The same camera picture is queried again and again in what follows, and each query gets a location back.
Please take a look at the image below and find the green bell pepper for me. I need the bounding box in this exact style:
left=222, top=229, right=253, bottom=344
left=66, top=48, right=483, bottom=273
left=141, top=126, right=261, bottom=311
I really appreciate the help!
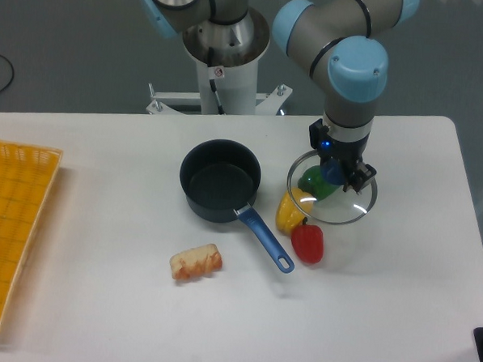
left=297, top=165, right=338, bottom=202

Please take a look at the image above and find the yellow woven basket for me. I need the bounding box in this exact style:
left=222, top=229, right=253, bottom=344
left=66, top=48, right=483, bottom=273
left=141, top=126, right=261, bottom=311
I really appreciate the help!
left=0, top=140, right=63, bottom=327

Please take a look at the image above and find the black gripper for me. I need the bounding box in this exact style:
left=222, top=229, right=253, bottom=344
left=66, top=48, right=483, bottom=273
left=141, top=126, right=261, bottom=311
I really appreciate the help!
left=309, top=119, right=376, bottom=194

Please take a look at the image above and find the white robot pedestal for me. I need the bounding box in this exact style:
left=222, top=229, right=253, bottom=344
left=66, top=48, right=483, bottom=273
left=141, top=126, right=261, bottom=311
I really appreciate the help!
left=146, top=8, right=293, bottom=116

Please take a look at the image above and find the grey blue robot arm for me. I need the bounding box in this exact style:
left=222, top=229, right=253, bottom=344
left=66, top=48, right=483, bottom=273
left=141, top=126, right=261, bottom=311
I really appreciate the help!
left=140, top=0, right=420, bottom=192

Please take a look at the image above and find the red bell pepper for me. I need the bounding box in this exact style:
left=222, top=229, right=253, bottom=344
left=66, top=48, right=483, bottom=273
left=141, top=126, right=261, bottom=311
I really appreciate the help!
left=290, top=218, right=324, bottom=264

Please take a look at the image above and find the yellow bell pepper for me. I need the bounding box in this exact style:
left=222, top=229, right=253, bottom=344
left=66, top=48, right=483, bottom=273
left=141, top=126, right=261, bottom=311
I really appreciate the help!
left=275, top=187, right=315, bottom=236

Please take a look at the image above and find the glass lid blue knob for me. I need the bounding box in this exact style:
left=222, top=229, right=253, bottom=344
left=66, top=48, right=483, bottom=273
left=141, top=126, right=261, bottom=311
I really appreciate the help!
left=286, top=151, right=378, bottom=225

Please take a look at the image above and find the dark saucepan blue handle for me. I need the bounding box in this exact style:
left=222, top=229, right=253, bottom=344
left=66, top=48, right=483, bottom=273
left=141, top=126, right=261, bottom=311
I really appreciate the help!
left=180, top=139, right=294, bottom=274

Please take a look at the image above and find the black floor cable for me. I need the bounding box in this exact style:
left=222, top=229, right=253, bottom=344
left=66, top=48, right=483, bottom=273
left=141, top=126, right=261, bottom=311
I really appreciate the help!
left=0, top=53, right=16, bottom=104

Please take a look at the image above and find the toasted bread piece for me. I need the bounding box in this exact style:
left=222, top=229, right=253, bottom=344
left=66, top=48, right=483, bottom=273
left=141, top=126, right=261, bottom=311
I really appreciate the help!
left=169, top=244, right=222, bottom=281

